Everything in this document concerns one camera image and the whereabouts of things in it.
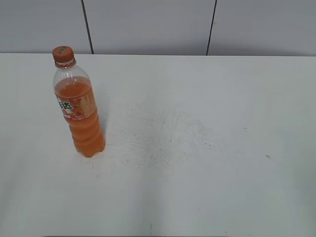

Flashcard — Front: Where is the orange soda plastic bottle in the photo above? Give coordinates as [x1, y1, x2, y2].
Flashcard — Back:
[53, 59, 105, 158]

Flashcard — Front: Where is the orange bottle cap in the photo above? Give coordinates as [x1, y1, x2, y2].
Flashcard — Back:
[52, 45, 74, 63]

